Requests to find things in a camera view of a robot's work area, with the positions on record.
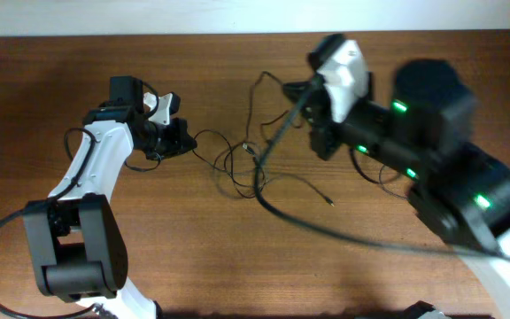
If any separated black usb cable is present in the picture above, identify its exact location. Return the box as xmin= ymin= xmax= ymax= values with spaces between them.
xmin=350 ymin=148 xmax=411 ymax=200

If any black cable bundle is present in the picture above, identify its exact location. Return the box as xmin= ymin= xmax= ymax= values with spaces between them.
xmin=191 ymin=70 xmax=336 ymax=208

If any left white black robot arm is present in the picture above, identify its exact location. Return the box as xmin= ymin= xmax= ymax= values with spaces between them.
xmin=23 ymin=75 xmax=197 ymax=318

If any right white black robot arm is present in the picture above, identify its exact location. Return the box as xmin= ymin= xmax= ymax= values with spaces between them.
xmin=303 ymin=58 xmax=510 ymax=318

